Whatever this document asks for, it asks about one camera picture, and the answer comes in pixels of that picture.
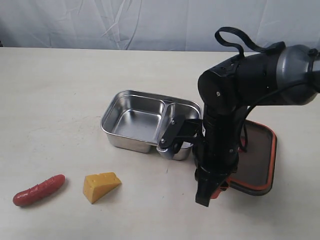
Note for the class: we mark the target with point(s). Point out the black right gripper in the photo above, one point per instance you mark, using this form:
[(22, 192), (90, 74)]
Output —
[(215, 162)]

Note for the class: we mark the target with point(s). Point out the transparent lid with orange seal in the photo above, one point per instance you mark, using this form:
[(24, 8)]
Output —
[(255, 172)]

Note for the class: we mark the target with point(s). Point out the stainless steel lunch box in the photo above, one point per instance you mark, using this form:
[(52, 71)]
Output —
[(136, 120)]

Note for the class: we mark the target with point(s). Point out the yellow toy cheese wedge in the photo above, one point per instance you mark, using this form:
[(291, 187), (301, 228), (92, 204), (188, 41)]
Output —
[(97, 185)]

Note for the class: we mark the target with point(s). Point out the red toy sausage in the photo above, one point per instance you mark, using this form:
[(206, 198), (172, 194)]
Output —
[(39, 191)]

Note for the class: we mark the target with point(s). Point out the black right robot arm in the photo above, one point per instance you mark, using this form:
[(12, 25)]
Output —
[(231, 89)]

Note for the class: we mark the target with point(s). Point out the grey fabric backdrop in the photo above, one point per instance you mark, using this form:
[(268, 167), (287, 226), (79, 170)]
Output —
[(161, 25)]

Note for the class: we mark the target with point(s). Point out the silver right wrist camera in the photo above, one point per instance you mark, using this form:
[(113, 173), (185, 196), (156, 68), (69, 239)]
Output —
[(180, 130)]

